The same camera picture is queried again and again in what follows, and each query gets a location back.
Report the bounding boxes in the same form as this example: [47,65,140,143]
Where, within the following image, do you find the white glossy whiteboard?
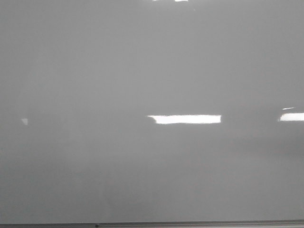
[0,0,304,224]

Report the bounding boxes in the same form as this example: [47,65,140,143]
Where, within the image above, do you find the grey aluminium whiteboard frame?
[0,219,304,228]

